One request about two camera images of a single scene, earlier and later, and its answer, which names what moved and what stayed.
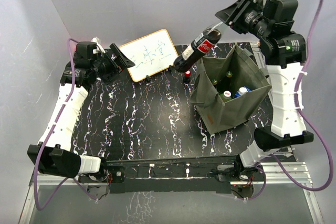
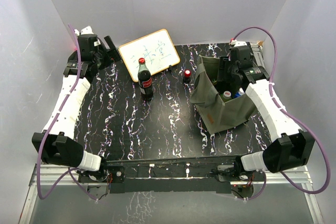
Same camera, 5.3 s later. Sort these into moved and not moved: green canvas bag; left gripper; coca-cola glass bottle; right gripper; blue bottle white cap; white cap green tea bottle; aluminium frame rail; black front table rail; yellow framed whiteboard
Moved: left gripper; coca-cola glass bottle; right gripper
Not moved: white cap green tea bottle; green canvas bag; blue bottle white cap; black front table rail; yellow framed whiteboard; aluminium frame rail
